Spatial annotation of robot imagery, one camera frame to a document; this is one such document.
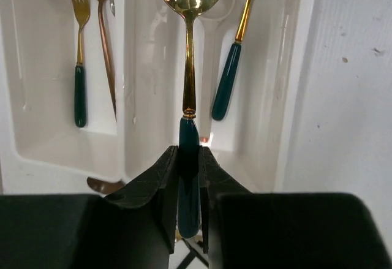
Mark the white bin far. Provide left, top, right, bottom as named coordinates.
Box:
left=1, top=0, right=124, bottom=181

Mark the gold fork green handle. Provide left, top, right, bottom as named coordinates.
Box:
left=71, top=0, right=90, bottom=128

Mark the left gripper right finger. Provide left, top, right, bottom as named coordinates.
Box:
left=198, top=147, right=391, bottom=268

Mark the rose gold fork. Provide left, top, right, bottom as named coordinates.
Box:
left=97, top=0, right=116, bottom=116

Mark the white bin near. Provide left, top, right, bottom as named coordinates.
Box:
left=119, top=0, right=314, bottom=192

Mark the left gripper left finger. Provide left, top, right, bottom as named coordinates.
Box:
left=1, top=146, right=178, bottom=268

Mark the white bin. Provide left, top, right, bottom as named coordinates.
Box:
left=119, top=0, right=314, bottom=192
left=1, top=0, right=124, bottom=181

